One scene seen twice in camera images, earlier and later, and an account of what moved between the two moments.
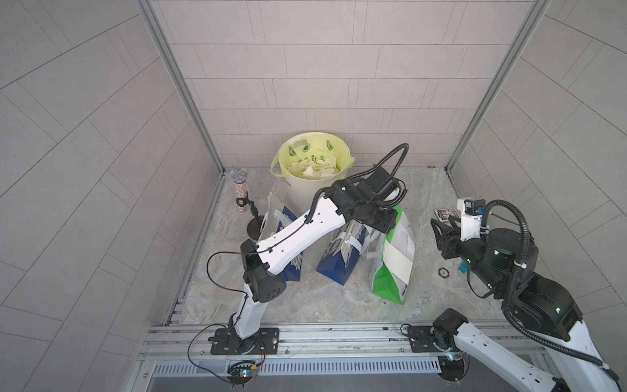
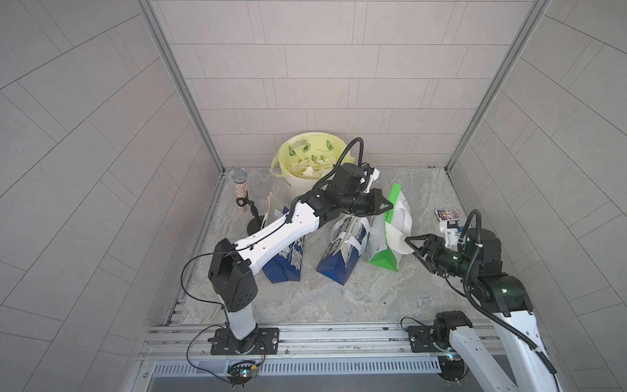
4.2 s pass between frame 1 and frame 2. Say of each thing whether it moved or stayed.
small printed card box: stayed
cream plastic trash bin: stayed
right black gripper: moved
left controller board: stayed
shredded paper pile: stayed
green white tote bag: moved
